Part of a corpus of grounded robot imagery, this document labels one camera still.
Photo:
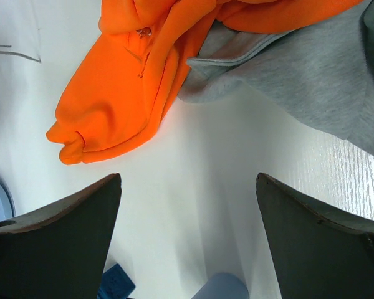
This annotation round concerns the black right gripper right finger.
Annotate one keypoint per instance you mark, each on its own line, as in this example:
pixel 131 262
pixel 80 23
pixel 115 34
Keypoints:
pixel 318 250

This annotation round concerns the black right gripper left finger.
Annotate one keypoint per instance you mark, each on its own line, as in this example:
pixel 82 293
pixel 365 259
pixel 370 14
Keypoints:
pixel 60 250

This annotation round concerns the grey cloth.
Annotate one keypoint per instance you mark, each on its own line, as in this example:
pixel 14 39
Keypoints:
pixel 322 75

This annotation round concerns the orange cloth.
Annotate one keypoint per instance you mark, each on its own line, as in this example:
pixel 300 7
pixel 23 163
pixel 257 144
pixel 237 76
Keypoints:
pixel 127 82

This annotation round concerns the dark blue cube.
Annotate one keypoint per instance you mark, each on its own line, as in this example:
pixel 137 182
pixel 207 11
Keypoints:
pixel 116 284

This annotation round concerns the light blue cup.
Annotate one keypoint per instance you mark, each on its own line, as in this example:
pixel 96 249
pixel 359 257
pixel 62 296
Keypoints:
pixel 223 286

